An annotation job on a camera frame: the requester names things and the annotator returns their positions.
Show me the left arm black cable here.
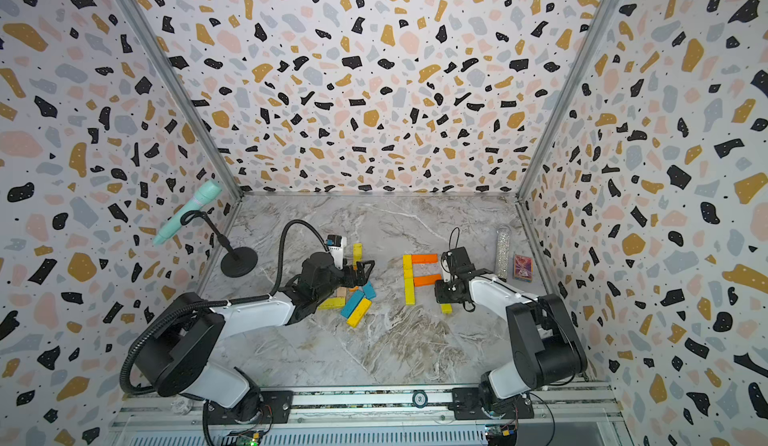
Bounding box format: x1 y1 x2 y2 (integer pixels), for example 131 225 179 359
118 219 331 396

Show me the orange block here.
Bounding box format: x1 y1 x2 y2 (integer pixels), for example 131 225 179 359
411 254 439 264

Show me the yellow block top vertical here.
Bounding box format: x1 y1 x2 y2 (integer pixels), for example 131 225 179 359
353 243 363 263

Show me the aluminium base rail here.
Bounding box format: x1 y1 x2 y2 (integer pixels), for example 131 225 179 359
105 381 633 445

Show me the teal block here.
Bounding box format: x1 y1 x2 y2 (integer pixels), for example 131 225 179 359
340 289 365 318
362 282 376 301

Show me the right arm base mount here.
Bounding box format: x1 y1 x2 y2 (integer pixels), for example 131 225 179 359
448 386 534 422

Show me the black microphone stand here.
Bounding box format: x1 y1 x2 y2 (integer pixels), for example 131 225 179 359
182 210 258 278

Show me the mint green microphone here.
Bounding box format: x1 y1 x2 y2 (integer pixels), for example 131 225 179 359
153 180 222 245

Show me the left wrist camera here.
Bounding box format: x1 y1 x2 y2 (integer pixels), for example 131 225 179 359
326 234 347 269

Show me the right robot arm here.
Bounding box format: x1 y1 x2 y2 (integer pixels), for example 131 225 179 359
435 247 587 415

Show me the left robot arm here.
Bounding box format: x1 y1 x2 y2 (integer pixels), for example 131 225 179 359
119 252 375 409

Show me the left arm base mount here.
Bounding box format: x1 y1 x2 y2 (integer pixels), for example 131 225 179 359
205 390 294 427

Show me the yellow block bottom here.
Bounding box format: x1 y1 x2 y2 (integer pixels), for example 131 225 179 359
347 298 372 328

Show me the glitter filled clear tube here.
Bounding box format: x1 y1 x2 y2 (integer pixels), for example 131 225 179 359
495 224 511 280

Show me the red playing card box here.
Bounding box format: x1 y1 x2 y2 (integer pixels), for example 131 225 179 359
512 254 534 282

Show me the orange block diagonal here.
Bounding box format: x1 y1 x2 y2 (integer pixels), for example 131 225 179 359
413 274 442 287

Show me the yellow block left horizontal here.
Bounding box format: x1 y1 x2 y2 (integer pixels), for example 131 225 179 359
318 297 346 310

